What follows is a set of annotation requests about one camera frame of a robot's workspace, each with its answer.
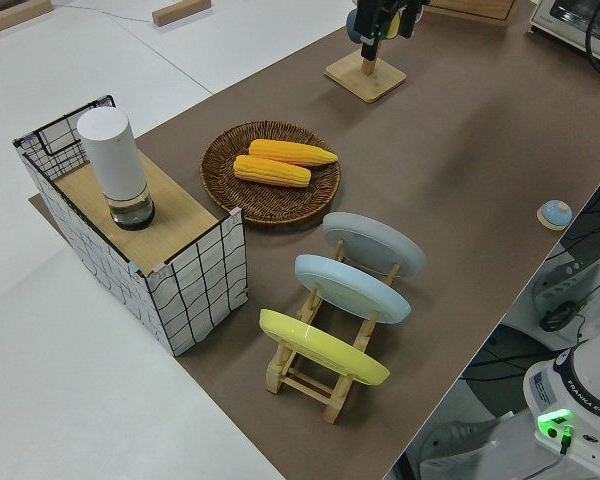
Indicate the black power adapter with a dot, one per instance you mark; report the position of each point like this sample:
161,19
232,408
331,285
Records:
557,316

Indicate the long wooden block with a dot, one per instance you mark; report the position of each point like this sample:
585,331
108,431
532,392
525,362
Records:
10,17

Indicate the white power strip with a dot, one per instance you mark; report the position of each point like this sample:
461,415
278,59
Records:
565,280

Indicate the short wooden block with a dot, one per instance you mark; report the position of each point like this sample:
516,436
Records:
180,11

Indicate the yellow plate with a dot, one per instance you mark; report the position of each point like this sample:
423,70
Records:
320,345

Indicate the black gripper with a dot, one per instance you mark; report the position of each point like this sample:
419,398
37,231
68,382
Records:
375,5

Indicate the round wicker basket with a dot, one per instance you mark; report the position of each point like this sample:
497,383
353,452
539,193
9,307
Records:
275,205

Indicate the grey plate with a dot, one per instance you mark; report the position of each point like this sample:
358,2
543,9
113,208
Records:
375,242

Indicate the dark blue mug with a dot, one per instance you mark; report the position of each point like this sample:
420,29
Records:
351,27

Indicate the wooden mug tree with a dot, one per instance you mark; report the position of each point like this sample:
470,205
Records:
367,82

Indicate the brown table mat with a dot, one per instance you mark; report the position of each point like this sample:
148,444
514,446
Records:
430,150

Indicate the blue dome call bell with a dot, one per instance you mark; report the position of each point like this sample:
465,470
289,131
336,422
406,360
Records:
556,212

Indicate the wooden plate rack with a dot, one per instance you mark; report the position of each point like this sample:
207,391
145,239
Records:
307,387

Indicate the light blue plate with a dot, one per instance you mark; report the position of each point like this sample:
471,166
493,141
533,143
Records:
352,287

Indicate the silver toaster oven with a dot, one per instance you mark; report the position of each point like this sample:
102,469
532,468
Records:
565,22

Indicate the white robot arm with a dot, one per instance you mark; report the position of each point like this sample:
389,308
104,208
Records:
575,380

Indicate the white cylinder humidifier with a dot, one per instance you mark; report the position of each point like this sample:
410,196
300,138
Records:
112,160

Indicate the yellow corn cob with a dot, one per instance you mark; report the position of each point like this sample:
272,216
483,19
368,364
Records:
295,151
272,171

